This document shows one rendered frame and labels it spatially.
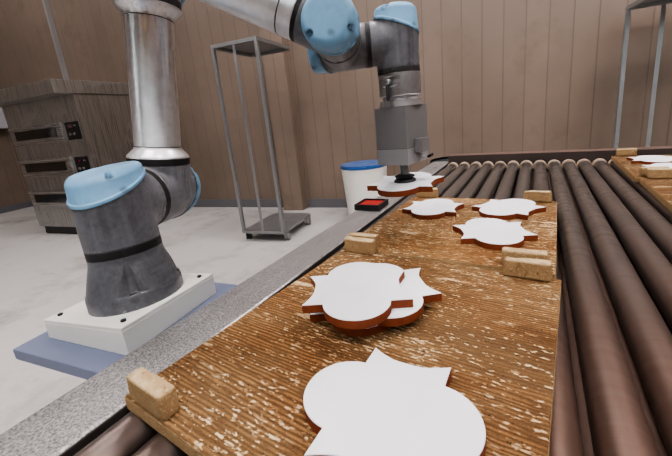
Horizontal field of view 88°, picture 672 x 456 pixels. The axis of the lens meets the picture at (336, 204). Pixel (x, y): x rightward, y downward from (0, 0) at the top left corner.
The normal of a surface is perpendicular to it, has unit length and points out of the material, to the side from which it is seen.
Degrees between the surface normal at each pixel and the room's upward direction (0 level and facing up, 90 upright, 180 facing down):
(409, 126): 90
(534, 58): 90
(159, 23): 94
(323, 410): 0
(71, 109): 90
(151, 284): 68
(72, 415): 0
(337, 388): 0
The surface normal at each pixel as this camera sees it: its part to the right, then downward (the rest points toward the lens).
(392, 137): -0.62, 0.25
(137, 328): 0.92, 0.00
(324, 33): -0.10, 0.19
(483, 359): -0.10, -0.97
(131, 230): 0.73, 0.02
